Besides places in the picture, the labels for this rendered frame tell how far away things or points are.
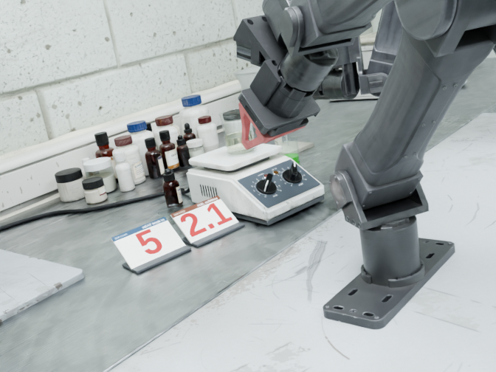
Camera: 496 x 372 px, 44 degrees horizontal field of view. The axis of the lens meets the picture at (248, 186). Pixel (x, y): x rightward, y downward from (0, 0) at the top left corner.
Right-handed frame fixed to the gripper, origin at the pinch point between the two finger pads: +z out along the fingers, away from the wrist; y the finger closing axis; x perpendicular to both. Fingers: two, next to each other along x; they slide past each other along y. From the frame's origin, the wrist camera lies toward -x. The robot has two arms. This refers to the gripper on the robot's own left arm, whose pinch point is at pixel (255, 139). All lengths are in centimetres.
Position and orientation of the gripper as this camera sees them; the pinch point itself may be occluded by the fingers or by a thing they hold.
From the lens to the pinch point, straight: 89.8
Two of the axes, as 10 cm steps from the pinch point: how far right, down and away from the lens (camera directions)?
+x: 5.3, 8.1, -2.7
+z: -3.7, 5.1, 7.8
